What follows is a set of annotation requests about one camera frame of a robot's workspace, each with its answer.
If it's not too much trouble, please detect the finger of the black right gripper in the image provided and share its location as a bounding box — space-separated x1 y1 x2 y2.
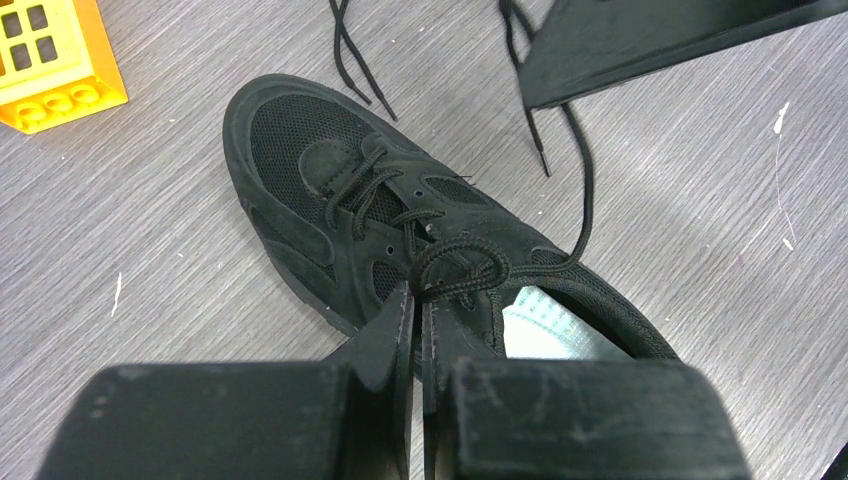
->
518 0 847 109

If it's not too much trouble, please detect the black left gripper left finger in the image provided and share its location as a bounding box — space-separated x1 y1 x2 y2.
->
38 283 415 479

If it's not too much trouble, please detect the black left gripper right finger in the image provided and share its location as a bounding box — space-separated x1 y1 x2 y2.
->
421 304 750 479

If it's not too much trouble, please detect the black suede sneaker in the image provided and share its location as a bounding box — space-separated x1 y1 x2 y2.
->
222 74 676 360
328 0 398 121

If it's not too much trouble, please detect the yellow toy brick block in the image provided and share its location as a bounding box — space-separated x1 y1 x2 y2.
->
1 0 128 134

